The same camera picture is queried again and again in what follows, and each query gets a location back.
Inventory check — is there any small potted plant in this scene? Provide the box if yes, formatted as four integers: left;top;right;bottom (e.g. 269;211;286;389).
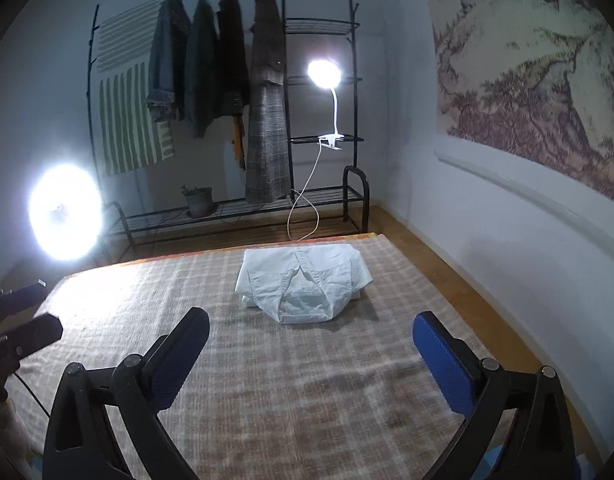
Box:
181;185;216;218

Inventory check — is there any green striped hanging cloth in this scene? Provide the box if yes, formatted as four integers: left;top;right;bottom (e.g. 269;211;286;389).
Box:
92;0;175;177

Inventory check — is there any white shirt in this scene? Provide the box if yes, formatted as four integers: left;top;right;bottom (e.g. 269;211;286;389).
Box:
234;243;373;325

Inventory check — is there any white clip lamp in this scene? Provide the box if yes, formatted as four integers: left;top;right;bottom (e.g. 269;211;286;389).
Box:
285;57;346;242

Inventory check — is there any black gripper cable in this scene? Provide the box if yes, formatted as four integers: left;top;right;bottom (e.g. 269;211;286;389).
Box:
10;372;53;421

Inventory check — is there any black metal clothes rack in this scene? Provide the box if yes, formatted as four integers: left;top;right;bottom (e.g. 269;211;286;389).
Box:
86;0;371;262

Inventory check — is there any black hanging jacket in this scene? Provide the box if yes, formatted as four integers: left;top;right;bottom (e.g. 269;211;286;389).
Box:
217;0;251;171

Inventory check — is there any landscape wall painting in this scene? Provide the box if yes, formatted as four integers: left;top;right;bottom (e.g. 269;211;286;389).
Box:
427;0;614;202

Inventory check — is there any ring light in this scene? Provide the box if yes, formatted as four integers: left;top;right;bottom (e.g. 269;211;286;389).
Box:
28;164;103;261

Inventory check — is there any beige plaid bed blanket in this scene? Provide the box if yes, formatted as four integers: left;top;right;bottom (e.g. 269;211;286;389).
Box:
8;236;486;479

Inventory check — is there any dark green jacket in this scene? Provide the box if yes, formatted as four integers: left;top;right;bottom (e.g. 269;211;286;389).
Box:
185;0;218;139

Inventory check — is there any blue denim jacket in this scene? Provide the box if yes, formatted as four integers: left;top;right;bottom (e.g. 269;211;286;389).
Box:
146;0;191;122

